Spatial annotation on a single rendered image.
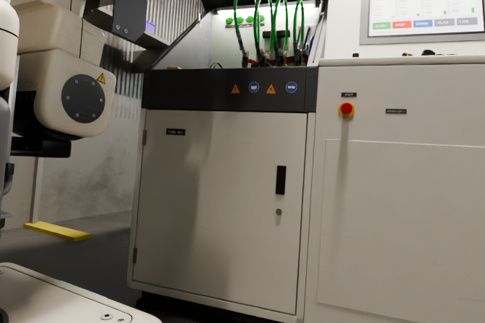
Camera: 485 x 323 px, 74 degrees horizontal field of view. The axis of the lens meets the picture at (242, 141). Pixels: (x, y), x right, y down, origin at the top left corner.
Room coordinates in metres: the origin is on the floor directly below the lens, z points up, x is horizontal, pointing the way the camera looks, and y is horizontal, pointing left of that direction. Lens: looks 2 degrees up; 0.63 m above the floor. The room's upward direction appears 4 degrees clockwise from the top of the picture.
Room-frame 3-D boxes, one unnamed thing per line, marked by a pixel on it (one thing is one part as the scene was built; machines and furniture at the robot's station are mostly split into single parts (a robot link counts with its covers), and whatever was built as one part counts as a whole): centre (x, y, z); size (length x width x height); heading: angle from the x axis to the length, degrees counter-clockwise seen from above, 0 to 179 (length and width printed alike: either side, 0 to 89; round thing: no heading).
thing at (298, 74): (1.21, 0.08, 0.87); 0.62 x 0.04 x 0.16; 72
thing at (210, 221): (1.20, 0.09, 0.44); 0.65 x 0.02 x 0.68; 72
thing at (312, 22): (1.62, -0.30, 1.20); 0.13 x 0.03 x 0.31; 72
